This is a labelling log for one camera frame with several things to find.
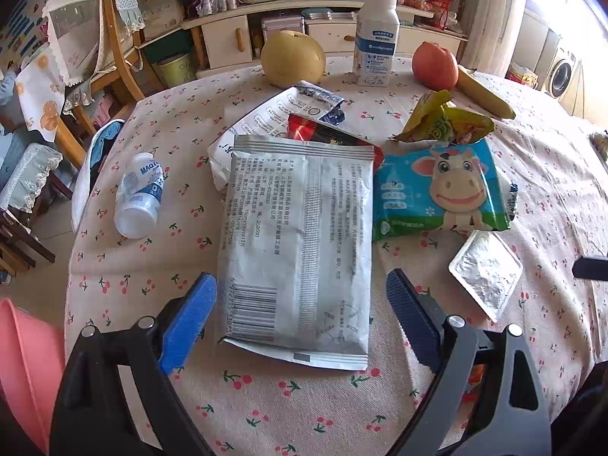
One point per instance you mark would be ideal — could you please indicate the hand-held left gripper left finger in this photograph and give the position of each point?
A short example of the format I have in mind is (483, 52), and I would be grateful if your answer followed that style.
(190, 323)

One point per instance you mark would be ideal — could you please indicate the cream wooden cabinet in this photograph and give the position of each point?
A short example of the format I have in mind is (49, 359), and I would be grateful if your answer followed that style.
(223, 40)

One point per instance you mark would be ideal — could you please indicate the cardboard box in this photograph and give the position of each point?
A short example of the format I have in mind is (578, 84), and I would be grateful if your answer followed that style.
(161, 12)

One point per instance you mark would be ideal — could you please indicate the washing machine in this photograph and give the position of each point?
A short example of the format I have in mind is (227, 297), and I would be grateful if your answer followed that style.
(564, 73)

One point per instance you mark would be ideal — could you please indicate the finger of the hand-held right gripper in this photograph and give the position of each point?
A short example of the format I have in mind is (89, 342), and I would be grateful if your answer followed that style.
(591, 268)

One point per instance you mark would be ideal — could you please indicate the pink metal case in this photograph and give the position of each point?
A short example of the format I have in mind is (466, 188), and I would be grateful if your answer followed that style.
(281, 29)

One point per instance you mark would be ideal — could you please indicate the white curtain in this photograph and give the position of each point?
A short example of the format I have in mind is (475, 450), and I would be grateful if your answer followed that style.
(494, 14)

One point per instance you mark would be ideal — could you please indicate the red black snack packet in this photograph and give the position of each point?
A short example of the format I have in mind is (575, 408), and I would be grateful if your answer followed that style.
(332, 137)

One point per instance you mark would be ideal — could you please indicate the grey printed wipes packet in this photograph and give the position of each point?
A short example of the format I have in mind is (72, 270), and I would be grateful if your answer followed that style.
(294, 247)

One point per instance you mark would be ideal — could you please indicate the white lace cover cloth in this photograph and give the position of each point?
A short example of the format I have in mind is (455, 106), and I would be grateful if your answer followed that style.
(71, 33)

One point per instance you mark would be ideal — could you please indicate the red shopping bag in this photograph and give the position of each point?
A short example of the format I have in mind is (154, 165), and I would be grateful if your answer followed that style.
(522, 78)

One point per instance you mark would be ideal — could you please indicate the orange print cloth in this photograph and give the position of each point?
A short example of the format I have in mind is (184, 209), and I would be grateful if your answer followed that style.
(40, 99)

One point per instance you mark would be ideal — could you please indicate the yellow banana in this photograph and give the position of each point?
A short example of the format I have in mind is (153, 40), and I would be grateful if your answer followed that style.
(484, 95)

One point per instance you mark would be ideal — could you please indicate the white milk bottle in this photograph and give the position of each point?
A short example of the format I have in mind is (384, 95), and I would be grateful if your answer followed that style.
(375, 42)

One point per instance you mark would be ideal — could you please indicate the blue white cloth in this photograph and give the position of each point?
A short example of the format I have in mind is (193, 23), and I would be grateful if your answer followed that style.
(102, 145)

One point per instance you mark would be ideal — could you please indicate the row of silver tins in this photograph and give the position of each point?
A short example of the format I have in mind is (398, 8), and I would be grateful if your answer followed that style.
(216, 4)

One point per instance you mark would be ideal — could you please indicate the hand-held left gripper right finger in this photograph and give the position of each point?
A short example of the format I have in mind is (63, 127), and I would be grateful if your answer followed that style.
(413, 318)

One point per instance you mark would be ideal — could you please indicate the green lace chair cloth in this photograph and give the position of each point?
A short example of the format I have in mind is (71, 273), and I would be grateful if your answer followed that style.
(124, 2)

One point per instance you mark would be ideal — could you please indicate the small blue label plastic bottle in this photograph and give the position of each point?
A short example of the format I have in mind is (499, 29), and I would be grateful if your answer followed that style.
(137, 194)

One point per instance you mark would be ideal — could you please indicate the wooden chair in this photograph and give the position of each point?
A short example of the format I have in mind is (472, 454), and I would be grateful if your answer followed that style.
(121, 71)

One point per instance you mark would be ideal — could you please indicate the square silver foil container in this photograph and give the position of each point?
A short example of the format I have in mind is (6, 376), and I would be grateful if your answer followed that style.
(484, 270)

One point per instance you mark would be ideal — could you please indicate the yellow snack wrapper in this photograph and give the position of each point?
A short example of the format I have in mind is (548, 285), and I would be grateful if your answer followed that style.
(456, 126)

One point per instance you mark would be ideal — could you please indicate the blue cow print wipes packet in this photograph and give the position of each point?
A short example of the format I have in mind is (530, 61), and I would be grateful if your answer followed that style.
(427, 190)

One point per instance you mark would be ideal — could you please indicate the red apple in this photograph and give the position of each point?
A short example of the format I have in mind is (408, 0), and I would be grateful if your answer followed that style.
(434, 66)

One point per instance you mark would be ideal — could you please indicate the cherry print tablecloth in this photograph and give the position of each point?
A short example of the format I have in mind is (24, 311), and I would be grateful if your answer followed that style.
(166, 118)

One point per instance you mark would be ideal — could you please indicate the pink plastic basin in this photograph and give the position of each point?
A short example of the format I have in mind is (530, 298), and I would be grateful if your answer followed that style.
(28, 365)

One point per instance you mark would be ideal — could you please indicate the green lace seat cushion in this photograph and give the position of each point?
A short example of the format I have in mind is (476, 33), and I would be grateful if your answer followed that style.
(28, 175)

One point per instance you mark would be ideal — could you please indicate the yellow pear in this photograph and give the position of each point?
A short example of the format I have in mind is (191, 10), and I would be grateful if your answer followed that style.
(292, 59)

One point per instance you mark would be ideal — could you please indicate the green bucket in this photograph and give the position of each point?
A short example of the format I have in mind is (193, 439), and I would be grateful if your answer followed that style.
(175, 70)

